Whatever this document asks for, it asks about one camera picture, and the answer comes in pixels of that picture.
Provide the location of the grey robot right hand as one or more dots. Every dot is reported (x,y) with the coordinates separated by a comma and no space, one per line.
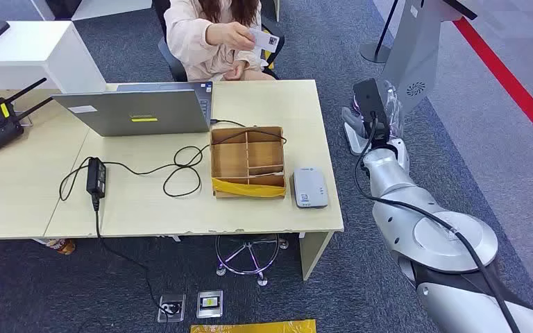
(395,115)

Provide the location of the person's right hand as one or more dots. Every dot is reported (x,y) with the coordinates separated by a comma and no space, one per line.
(232,36)

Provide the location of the person's left hand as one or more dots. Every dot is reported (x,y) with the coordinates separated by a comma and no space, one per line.
(236,72)

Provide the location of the white ID card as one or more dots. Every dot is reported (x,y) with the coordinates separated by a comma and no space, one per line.
(267,41)

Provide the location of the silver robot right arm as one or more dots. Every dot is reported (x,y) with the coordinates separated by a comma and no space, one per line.
(432,239)

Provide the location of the clear plastic hand cover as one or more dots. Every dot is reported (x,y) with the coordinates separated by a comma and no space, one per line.
(396,110)

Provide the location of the person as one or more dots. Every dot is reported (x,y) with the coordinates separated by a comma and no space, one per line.
(193,41)

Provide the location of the grey card reader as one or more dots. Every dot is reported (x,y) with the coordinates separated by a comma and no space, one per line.
(310,186)

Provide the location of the grey kiosk stand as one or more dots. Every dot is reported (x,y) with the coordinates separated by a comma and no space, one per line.
(409,55)

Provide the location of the wooden divided box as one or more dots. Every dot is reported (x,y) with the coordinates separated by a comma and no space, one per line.
(229,161)

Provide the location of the grey laptop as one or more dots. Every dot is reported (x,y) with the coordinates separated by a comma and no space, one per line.
(137,112)

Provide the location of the white table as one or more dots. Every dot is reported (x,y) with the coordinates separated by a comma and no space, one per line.
(110,7)

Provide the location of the black power adapter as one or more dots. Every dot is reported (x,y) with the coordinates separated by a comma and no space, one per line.
(96,177)

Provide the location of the chrome stool base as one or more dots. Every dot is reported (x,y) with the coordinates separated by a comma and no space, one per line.
(248,253)

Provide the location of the white counter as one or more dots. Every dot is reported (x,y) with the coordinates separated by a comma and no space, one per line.
(41,50)

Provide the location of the floor socket yellow label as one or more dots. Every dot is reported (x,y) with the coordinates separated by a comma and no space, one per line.
(209,303)

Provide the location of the open floor socket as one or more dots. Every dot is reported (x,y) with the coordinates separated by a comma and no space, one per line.
(171,307)

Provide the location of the orange snack bag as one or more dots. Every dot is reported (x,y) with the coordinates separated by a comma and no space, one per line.
(62,247)

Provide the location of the yellow plastic bag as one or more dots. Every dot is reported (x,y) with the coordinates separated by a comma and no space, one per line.
(252,327)

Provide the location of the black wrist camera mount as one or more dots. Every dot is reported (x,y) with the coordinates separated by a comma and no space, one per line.
(370,101)

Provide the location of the black stanchion post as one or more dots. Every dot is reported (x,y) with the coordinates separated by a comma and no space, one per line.
(373,53)

